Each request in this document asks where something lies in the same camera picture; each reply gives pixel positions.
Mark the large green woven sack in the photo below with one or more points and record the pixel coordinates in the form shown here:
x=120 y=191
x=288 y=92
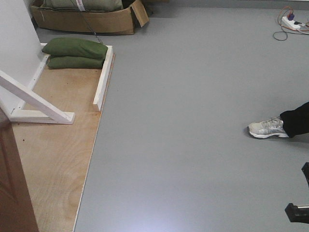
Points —
x=85 y=5

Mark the upper green sandbag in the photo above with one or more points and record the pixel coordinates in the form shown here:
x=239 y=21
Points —
x=75 y=47

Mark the purple plug adapter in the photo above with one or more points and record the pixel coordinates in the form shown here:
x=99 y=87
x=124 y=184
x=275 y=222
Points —
x=290 y=16

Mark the brown wooden door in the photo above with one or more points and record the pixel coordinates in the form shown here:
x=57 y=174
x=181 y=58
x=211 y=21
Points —
x=16 y=210

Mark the black trouser leg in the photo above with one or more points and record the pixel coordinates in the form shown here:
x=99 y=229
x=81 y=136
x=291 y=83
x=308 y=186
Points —
x=296 y=122

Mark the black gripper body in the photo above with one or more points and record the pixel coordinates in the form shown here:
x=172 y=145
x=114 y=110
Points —
x=297 y=213

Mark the white power strip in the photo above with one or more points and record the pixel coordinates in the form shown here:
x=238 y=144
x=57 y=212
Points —
x=294 y=25

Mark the plywood base platform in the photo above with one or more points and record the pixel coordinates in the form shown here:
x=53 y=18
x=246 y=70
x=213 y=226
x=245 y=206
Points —
x=56 y=157

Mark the white grey sneaker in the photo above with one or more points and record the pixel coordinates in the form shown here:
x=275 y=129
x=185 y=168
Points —
x=268 y=128

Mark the green sandbag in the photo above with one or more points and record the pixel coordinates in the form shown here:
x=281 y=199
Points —
x=67 y=62
x=75 y=47

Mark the flattened open cardboard box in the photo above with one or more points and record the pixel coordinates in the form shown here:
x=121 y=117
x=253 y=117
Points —
x=121 y=22

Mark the lower green sandbag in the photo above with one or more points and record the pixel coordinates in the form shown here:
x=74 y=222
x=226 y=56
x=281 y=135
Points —
x=67 y=62

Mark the white wooden frame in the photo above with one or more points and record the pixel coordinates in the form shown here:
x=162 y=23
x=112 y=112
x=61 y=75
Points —
x=33 y=108

